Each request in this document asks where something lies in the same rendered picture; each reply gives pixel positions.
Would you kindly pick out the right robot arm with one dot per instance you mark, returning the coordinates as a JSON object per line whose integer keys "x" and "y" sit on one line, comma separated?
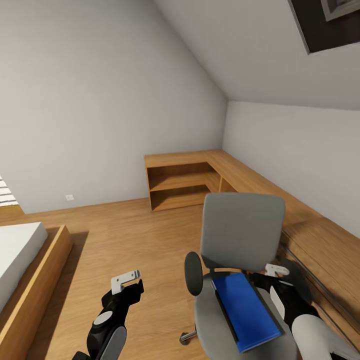
{"x": 316, "y": 340}

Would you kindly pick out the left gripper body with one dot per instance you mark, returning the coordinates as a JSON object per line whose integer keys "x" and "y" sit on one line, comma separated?
{"x": 130, "y": 295}

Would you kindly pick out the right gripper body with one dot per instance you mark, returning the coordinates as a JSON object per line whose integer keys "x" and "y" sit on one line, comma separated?
{"x": 261, "y": 280}

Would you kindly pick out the swivel chair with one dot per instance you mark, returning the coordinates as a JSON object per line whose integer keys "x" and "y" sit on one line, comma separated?
{"x": 240, "y": 230}

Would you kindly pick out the folder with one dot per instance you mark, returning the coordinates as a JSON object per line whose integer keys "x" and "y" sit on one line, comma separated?
{"x": 248, "y": 320}

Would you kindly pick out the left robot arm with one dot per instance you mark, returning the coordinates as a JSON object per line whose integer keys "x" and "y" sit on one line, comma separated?
{"x": 108, "y": 334}

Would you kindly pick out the bed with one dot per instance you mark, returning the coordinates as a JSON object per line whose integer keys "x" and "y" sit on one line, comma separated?
{"x": 32, "y": 258}

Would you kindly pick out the cabinet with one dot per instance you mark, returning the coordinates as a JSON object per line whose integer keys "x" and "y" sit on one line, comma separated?
{"x": 329, "y": 259}

